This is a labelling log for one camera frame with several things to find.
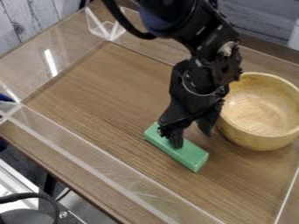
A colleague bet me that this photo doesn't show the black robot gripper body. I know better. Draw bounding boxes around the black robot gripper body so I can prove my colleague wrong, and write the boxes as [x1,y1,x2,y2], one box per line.
[158,73,227,131]

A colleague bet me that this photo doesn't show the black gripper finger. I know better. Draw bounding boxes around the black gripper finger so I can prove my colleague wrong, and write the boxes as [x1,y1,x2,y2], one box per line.
[167,125,183,149]
[196,100,224,137]

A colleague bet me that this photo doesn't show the green rectangular block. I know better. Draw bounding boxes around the green rectangular block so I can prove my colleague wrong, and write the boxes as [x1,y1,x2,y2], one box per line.
[144,122,210,173]

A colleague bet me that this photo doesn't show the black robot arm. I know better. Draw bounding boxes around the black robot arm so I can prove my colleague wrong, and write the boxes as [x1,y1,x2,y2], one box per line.
[101,0,243,149]

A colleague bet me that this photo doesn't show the light wooden bowl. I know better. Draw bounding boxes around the light wooden bowl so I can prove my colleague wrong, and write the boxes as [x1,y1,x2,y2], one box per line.
[218,72,299,151]

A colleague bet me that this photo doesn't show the blue object at left edge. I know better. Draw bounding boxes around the blue object at left edge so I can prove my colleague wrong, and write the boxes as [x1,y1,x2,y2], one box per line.
[0,93,15,102]

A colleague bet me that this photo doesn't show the clear acrylic corner bracket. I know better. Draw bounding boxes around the clear acrylic corner bracket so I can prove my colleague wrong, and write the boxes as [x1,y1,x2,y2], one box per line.
[84,7,127,41]

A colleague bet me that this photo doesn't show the clear acrylic front wall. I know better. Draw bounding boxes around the clear acrylic front wall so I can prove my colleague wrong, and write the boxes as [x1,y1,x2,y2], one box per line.
[0,87,224,224]

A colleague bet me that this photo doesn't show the black cable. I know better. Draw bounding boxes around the black cable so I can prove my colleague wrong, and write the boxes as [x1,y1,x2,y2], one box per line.
[0,192,61,224]

